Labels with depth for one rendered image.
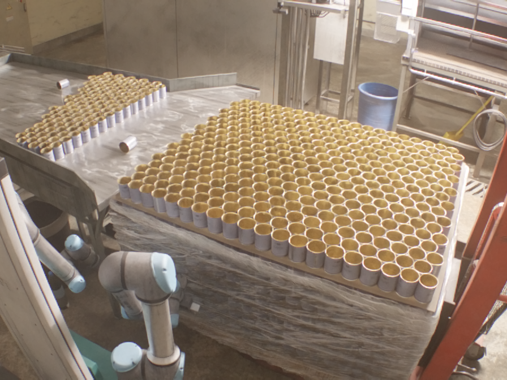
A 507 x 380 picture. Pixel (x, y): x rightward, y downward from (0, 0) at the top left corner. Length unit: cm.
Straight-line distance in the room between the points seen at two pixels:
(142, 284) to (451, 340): 126
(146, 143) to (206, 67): 251
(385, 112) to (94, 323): 339
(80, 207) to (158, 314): 113
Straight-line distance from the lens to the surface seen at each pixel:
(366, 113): 462
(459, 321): 180
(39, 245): 166
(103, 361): 183
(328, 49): 442
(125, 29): 548
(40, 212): 318
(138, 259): 126
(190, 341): 272
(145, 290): 127
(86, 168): 228
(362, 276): 150
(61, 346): 139
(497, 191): 207
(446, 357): 199
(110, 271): 127
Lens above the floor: 221
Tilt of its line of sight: 34 degrees down
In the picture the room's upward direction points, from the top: 2 degrees clockwise
